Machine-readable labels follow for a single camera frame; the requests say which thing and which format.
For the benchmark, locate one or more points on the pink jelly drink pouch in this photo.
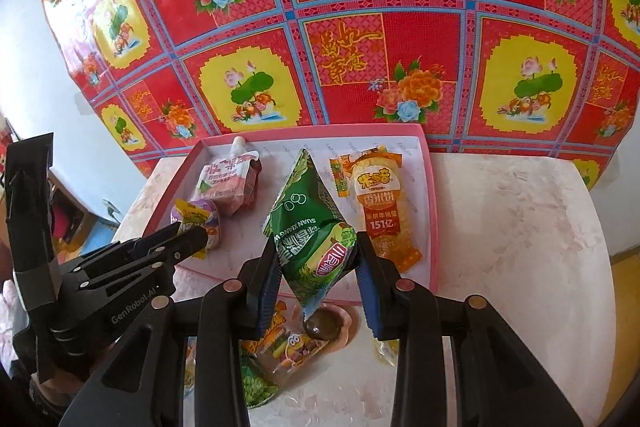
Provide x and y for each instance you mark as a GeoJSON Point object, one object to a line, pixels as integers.
{"type": "Point", "coordinates": [227, 179]}

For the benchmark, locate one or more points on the purple pudding cup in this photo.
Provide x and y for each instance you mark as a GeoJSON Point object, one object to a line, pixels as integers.
{"type": "Point", "coordinates": [212, 219]}

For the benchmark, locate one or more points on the brown jelly cup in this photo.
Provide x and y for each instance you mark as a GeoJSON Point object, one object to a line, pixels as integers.
{"type": "Point", "coordinates": [325, 324]}

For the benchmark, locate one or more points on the orange rice cracker packet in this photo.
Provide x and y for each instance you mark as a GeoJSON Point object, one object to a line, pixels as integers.
{"type": "Point", "coordinates": [382, 207]}

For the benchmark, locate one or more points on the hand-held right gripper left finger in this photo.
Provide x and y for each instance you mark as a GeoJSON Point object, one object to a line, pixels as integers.
{"type": "Point", "coordinates": [267, 292]}

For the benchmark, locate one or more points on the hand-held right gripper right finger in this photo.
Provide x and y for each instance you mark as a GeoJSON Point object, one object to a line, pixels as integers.
{"type": "Point", "coordinates": [372, 297]}

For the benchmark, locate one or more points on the green pea snack packet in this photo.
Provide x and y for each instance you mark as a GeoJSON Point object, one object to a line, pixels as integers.
{"type": "Point", "coordinates": [305, 217]}
{"type": "Point", "coordinates": [257, 384]}

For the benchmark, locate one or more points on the person's left hand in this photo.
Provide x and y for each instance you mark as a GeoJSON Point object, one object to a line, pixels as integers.
{"type": "Point", "coordinates": [52, 389]}

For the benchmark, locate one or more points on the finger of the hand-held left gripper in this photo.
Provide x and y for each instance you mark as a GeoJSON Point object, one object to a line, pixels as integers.
{"type": "Point", "coordinates": [135, 247]}
{"type": "Point", "coordinates": [175, 249]}

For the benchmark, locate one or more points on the red floral printed wall cloth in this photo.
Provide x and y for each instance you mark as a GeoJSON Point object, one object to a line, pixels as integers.
{"type": "Point", "coordinates": [350, 32]}

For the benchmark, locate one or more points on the pink cardboard box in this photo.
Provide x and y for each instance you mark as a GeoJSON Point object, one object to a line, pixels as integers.
{"type": "Point", "coordinates": [280, 157]}

